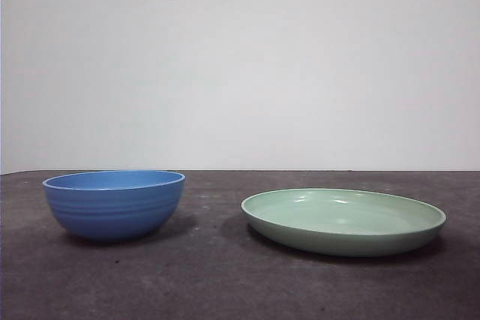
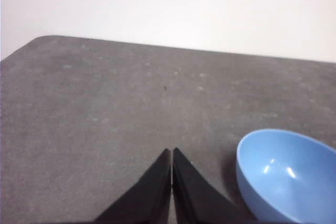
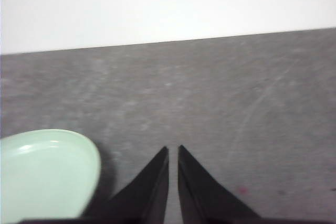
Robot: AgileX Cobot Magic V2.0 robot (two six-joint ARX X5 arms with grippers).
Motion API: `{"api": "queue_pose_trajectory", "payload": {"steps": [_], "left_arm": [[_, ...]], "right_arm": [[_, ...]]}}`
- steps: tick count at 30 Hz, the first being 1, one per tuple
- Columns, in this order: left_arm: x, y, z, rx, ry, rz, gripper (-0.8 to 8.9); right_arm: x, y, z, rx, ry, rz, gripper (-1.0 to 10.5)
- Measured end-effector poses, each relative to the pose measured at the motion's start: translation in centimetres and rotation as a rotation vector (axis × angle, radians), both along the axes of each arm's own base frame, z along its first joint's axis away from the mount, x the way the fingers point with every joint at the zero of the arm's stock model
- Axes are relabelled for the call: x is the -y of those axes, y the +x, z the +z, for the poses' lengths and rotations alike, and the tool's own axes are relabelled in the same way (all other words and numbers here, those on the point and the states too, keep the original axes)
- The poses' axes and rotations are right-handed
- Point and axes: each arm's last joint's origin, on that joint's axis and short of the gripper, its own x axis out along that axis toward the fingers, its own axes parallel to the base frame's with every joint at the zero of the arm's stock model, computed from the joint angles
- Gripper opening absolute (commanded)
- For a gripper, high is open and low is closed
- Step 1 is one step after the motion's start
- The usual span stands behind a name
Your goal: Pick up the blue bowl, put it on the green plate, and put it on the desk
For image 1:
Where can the green round plate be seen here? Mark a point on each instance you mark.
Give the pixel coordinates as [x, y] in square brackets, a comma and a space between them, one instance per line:
[337, 234]

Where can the blue ribbed bowl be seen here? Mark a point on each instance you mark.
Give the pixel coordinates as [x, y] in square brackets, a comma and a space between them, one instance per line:
[112, 211]

